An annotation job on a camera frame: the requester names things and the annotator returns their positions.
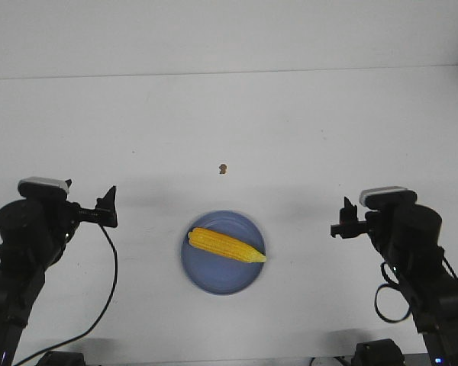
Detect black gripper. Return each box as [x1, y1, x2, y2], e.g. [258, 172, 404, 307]
[76, 185, 118, 228]
[330, 197, 369, 239]

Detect yellow corn cob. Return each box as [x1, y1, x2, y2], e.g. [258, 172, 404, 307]
[188, 227, 266, 263]

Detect blue round plate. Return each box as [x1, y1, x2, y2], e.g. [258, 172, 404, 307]
[180, 210, 266, 295]

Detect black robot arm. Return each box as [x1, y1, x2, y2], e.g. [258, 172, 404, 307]
[331, 187, 458, 365]
[0, 177, 118, 365]

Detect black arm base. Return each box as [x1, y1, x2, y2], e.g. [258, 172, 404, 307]
[36, 351, 86, 366]
[351, 339, 405, 366]

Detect small brown crumb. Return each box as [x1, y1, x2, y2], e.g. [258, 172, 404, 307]
[218, 164, 227, 175]

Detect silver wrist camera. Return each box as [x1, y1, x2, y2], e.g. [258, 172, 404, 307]
[359, 186, 418, 210]
[18, 177, 73, 200]

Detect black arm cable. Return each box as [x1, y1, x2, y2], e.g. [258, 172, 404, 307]
[373, 258, 458, 325]
[11, 223, 119, 366]

